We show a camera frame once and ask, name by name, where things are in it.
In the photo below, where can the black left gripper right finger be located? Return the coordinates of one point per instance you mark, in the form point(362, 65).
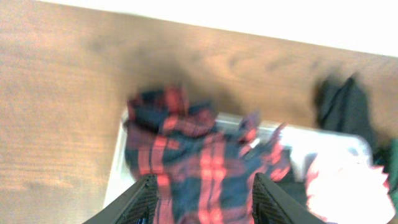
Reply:
point(272, 205)

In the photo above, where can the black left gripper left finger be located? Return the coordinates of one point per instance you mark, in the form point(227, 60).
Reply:
point(134, 206)

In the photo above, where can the red navy plaid shirt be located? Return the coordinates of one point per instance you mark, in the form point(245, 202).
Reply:
point(203, 174)

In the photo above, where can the pink shirt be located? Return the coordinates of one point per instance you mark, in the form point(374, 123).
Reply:
point(341, 189)

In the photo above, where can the black garment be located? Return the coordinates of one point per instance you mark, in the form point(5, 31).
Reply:
point(342, 106)

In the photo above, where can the clear plastic storage bin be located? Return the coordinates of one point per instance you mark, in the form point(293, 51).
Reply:
point(302, 143)

